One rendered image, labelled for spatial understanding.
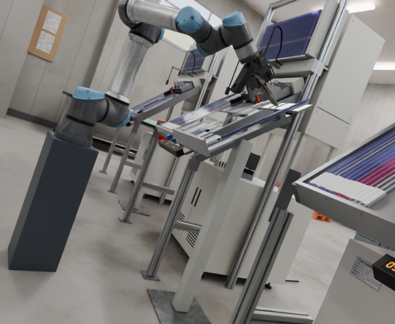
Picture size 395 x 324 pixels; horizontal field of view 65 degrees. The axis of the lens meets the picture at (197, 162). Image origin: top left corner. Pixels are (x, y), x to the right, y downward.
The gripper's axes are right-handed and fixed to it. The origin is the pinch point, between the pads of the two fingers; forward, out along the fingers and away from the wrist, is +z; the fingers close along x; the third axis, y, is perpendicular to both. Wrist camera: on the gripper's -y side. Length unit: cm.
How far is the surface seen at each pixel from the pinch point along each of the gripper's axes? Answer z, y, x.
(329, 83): 28, 66, 39
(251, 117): 17.4, 12.2, 38.8
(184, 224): 43, -49, 34
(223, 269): 85, -44, 38
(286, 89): 17, 41, 43
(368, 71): 37, 96, 38
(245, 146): 13.2, -11.5, 7.8
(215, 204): 28.1, -34.8, 9.2
